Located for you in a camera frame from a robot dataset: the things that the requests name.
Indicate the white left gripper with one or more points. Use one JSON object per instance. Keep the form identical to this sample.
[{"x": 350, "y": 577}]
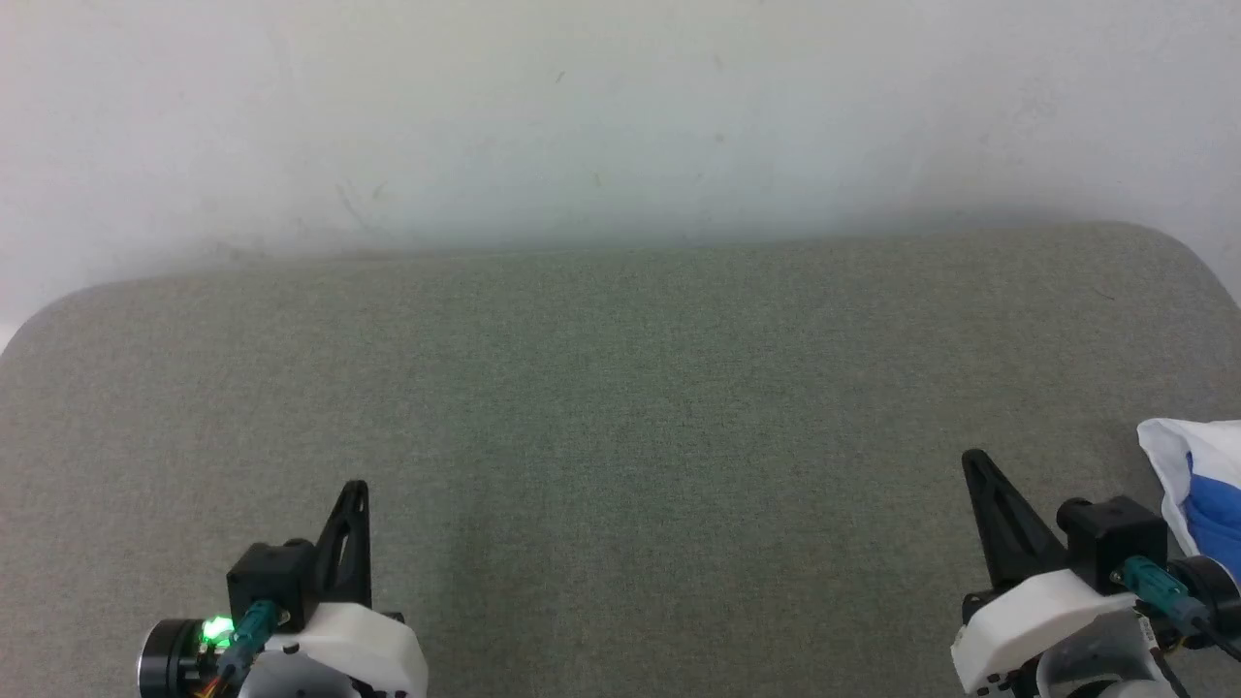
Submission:
[{"x": 368, "y": 650}]

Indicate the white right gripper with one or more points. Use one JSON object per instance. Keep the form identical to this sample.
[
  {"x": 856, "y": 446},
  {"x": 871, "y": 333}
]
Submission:
[{"x": 1028, "y": 630}]

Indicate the blue and white garment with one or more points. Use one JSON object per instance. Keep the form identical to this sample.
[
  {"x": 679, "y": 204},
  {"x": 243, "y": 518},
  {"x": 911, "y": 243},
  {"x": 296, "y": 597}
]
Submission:
[{"x": 1207, "y": 485}]

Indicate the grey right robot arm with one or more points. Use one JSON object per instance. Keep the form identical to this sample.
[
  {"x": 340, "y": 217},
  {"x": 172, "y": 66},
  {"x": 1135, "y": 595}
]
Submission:
[{"x": 1115, "y": 690}]

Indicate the grey fabric sofa cushion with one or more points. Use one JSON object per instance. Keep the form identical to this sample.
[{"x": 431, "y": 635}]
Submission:
[{"x": 630, "y": 417}]

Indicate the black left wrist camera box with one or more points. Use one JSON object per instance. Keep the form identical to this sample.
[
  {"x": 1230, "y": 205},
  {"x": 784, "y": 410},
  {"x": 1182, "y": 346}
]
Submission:
[{"x": 271, "y": 582}]

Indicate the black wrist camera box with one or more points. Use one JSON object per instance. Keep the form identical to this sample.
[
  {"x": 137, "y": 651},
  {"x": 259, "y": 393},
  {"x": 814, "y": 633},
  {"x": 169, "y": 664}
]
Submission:
[
  {"x": 271, "y": 582},
  {"x": 1115, "y": 538}
]

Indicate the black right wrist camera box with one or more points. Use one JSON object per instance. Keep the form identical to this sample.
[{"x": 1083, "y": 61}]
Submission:
[{"x": 1115, "y": 538}]

